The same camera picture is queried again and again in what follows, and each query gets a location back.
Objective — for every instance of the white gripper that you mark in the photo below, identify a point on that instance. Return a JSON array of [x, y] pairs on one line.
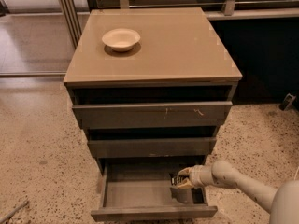
[[196, 175]]

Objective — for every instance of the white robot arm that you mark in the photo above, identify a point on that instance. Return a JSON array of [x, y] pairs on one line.
[[282, 204]]

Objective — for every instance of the grey middle drawer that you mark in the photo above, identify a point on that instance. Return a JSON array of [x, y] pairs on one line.
[[151, 147]]

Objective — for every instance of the grey open bottom drawer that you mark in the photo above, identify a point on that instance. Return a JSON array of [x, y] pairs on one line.
[[141, 189]]

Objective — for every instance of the grey top drawer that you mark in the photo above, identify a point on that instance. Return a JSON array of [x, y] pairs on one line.
[[152, 115]]

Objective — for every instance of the grey drawer cabinet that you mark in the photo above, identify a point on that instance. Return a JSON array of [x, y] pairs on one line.
[[179, 59]]

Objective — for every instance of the white ceramic bowl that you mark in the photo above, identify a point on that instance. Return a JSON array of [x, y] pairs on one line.
[[121, 40]]

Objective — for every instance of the grey metal rod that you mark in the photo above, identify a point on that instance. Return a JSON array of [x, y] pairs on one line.
[[13, 212]]

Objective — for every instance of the small dark floor bracket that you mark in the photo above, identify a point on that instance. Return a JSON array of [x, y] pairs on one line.
[[287, 102]]

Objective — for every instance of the metal railing frame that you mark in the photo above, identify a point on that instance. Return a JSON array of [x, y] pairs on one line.
[[232, 19]]

